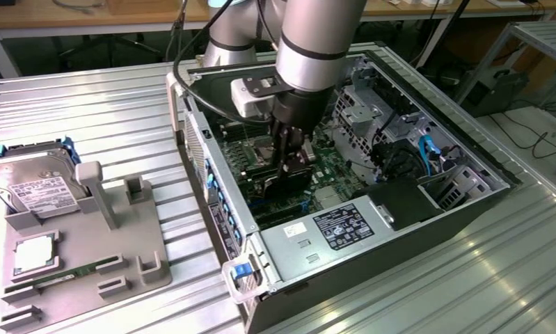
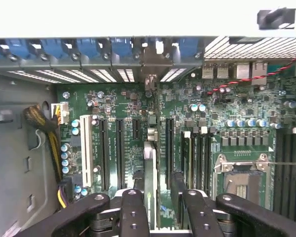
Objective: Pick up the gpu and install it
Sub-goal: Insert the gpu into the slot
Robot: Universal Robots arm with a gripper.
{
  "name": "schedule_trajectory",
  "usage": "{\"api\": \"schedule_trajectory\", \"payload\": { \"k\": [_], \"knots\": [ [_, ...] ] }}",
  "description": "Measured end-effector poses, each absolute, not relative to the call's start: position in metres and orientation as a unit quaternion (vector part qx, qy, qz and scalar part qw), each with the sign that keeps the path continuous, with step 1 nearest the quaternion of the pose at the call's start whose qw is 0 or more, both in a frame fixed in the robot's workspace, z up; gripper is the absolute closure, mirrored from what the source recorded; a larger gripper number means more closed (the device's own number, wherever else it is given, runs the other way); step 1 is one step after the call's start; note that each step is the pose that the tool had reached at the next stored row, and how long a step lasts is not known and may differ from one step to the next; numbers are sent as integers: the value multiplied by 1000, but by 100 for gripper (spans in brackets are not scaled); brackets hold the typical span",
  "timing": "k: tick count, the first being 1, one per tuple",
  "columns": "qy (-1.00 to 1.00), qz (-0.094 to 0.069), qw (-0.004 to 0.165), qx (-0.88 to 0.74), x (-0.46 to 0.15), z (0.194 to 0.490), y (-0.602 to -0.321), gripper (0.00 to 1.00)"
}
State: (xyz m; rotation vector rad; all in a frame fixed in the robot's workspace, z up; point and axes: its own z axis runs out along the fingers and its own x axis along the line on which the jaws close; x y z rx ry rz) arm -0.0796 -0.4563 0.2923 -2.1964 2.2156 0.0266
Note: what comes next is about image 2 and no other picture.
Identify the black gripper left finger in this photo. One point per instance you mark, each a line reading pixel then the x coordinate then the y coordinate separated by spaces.
pixel 133 212

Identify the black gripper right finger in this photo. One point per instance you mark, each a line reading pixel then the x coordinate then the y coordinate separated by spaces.
pixel 199 214

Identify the black RAM slot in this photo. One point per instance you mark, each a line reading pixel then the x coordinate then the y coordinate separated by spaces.
pixel 206 163
pixel 196 163

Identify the metal CPU socket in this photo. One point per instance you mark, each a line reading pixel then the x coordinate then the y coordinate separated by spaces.
pixel 241 182

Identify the installed RAM stick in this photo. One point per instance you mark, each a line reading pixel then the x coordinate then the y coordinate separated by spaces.
pixel 186 160

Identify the long black expansion slot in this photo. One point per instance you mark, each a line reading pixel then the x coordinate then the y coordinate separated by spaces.
pixel 104 153
pixel 120 153
pixel 170 148

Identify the white PCI expansion slot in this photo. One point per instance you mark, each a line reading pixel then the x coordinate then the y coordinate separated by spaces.
pixel 86 150

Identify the short black expansion slot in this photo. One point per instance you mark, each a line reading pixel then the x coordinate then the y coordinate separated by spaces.
pixel 136 128

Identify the bank of black RAM slots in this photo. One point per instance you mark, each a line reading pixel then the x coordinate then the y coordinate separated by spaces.
pixel 289 177

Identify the thin metal locking lever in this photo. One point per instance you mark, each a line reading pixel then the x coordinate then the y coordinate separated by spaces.
pixel 288 164

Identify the green motherboard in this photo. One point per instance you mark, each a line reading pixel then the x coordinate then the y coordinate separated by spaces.
pixel 236 111

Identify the white power connector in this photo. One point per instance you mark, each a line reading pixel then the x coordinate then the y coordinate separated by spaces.
pixel 62 113

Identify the grey open PC case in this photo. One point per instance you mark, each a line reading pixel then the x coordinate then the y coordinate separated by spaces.
pixel 16 153

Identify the silver rear port block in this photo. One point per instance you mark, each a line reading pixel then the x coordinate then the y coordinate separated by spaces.
pixel 236 70

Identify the metal fan grille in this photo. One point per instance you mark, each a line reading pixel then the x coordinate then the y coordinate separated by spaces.
pixel 251 49

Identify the black object on table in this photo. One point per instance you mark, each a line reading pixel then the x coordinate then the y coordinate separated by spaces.
pixel 276 19

